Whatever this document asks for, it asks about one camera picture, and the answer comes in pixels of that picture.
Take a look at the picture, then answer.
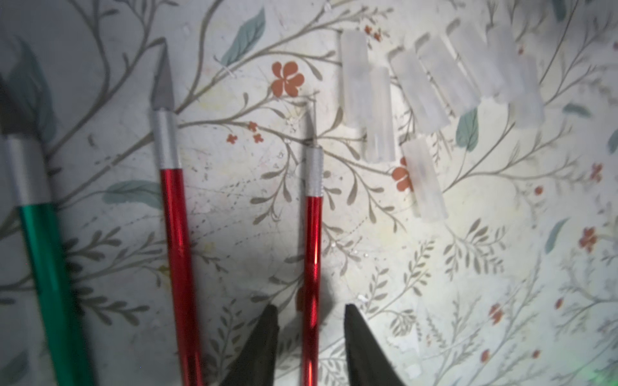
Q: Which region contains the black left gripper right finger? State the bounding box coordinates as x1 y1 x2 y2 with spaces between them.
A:
344 304 404 386

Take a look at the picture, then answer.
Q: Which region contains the clear plastic knife cap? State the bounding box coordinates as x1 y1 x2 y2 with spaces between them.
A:
341 30 373 130

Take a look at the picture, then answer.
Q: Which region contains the dark red carving knife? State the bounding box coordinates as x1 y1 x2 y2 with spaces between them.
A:
301 103 323 386

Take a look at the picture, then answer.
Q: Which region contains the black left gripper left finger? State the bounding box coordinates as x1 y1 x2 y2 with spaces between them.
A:
220 305 279 386

